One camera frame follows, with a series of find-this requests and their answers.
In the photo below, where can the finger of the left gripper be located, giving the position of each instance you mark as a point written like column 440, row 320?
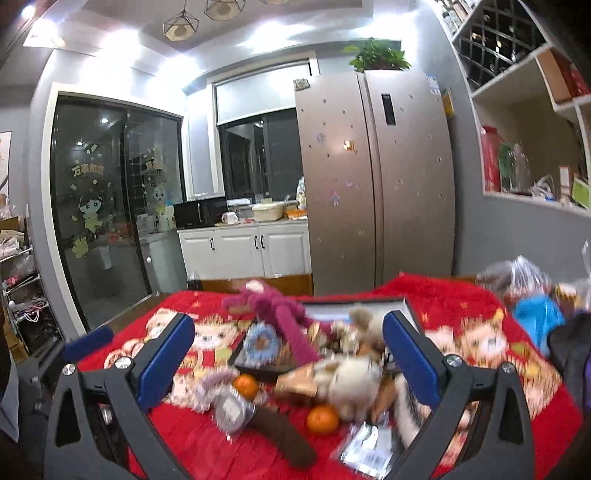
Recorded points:
column 84, row 346

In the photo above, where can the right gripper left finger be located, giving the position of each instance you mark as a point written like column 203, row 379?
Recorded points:
column 131, row 386

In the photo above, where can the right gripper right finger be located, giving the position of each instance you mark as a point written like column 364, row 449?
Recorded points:
column 499, row 444

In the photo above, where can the blue crochet scrunchie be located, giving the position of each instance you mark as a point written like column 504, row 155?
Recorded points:
column 261, row 346

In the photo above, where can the magenta plush bear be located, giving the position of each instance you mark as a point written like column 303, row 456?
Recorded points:
column 286, row 315

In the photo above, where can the dark bag with barcode label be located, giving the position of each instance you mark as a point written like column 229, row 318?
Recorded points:
column 370, row 450

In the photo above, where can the pink crochet scrunchie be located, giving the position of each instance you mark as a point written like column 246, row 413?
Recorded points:
column 209, row 385

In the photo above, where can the blue plastic bag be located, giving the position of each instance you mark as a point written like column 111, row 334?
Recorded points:
column 538, row 316

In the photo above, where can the white disc in plastic bag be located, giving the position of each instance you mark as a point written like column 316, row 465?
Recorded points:
column 231, row 411

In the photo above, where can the clear plastic bag of fruit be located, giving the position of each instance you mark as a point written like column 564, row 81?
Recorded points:
column 515, row 280

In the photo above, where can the orange tangerine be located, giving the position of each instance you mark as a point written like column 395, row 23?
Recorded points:
column 323, row 419
column 247, row 386

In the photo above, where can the glass sliding door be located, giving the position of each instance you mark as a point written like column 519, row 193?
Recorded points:
column 116, row 173

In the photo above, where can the black microwave oven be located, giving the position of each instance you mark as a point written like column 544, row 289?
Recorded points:
column 201, row 213

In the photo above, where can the white kitchen cabinet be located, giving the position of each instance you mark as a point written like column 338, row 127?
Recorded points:
column 267, row 250

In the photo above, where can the dark brown fuzzy item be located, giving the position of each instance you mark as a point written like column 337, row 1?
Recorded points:
column 279, row 431

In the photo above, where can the black shallow gift box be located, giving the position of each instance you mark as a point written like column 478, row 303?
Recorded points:
column 323, row 315

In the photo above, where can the red teddy bear blanket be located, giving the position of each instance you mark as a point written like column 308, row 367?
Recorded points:
column 457, row 315

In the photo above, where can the white mug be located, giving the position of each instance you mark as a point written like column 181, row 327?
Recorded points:
column 230, row 218

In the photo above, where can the gold snack pack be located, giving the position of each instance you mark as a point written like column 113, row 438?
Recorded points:
column 298, row 384

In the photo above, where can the cream plastic basin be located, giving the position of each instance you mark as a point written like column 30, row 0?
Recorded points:
column 268, row 212

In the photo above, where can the red gift box on shelf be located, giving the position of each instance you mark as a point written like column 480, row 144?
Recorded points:
column 491, row 142

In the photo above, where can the champagne double door refrigerator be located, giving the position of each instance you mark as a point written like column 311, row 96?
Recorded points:
column 379, row 178

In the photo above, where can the potted green plant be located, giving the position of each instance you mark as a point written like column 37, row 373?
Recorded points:
column 376, row 54

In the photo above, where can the white plush rabbit keychain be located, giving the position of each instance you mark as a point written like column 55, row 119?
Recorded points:
column 350, row 384

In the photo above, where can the white wall shelf unit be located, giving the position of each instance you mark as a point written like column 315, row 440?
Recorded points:
column 522, row 83

